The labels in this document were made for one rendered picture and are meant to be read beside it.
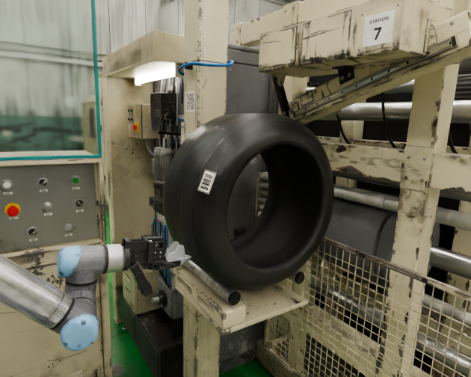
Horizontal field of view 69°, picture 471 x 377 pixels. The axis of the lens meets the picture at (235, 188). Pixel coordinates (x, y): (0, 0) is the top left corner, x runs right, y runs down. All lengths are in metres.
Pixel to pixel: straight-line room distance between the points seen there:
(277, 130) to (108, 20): 9.82
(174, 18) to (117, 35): 1.85
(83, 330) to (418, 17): 1.12
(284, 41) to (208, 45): 0.28
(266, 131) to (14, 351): 1.34
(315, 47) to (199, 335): 1.23
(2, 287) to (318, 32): 1.09
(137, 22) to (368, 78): 9.94
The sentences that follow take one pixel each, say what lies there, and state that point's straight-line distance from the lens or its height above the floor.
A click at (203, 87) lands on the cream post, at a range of 1.33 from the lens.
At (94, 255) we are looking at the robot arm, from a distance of 0.94.
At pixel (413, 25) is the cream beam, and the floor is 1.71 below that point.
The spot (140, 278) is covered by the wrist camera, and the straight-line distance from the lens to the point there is 1.01.
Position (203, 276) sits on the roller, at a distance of 1.22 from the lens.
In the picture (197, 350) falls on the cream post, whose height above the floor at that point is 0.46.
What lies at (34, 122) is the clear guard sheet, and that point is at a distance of 1.53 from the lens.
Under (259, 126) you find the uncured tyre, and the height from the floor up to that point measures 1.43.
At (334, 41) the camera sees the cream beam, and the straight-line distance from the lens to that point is 1.18.
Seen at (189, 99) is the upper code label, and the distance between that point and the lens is 1.38.
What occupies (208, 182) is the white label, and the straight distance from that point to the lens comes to 0.91.
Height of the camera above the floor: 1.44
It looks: 11 degrees down
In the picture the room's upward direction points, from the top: 2 degrees clockwise
